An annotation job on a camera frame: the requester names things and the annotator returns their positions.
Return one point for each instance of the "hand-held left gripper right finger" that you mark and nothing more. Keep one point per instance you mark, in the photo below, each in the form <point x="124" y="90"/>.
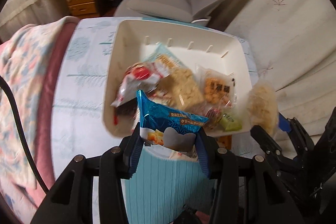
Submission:
<point x="203" y="158"/>

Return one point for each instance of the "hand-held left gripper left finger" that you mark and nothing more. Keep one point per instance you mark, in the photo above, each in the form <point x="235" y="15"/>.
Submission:
<point x="134" y="158"/>

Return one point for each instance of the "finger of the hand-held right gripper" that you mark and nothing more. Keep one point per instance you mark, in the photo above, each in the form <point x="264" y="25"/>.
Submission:
<point x="284" y="124"/>
<point x="266" y="142"/>

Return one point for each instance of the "yellow sachima bar packet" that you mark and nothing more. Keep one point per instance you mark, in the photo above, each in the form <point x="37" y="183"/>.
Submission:
<point x="262" y="106"/>
<point x="183" y="90"/>

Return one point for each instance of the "yellow green cake packet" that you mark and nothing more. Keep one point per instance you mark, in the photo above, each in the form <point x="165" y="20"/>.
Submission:
<point x="231" y="123"/>

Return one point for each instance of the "red orange snack packet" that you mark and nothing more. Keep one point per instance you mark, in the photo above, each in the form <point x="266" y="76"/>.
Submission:
<point x="212" y="113"/>

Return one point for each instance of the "blue snack packet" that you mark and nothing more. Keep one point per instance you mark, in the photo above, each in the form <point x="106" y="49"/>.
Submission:
<point x="168" y="119"/>

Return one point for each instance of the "white orange bread packet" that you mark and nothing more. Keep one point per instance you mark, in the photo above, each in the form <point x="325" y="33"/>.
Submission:
<point x="128" y="90"/>

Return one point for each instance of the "clear pastry packet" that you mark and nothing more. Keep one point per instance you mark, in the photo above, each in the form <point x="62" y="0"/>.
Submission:
<point x="215" y="87"/>

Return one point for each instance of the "white plastic storage bin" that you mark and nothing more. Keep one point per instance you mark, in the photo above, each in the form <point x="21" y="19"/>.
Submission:
<point x="131" y="40"/>

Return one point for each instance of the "teal striped mat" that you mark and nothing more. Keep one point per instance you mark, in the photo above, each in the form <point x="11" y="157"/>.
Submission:
<point x="168" y="182"/>

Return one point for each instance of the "cream leaf print curtain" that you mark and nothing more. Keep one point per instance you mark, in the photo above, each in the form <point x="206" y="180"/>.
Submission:
<point x="288" y="29"/>

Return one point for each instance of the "pink sofa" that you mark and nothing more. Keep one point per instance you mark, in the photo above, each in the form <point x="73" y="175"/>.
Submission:
<point x="50" y="98"/>

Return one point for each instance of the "pastel floral blanket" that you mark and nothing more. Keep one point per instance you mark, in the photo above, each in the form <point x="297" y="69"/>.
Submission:
<point x="26" y="61"/>

